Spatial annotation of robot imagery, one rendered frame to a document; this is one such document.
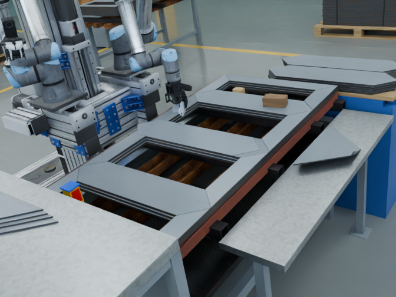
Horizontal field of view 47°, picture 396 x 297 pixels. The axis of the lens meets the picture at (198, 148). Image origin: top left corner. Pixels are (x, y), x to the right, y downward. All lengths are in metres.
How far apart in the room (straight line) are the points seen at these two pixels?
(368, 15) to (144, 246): 5.43
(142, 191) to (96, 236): 0.56
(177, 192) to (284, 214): 0.42
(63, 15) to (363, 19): 4.52
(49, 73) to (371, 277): 1.95
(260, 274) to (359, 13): 5.02
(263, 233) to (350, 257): 1.09
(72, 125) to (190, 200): 0.89
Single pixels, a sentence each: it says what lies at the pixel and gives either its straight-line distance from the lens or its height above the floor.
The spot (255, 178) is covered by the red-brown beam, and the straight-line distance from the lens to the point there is 1.91.
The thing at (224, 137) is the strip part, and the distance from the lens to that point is 2.14.
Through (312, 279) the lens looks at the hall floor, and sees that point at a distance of 2.57.
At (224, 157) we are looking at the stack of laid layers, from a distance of 2.00.
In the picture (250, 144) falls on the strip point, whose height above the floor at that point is 0.85.
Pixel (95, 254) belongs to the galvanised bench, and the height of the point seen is 1.05.
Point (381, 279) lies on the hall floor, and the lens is 2.61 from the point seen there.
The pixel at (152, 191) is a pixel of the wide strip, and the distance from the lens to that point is 1.83.
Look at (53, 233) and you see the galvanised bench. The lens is 1.40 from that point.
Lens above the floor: 1.82
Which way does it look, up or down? 28 degrees down
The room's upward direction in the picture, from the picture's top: 9 degrees counter-clockwise
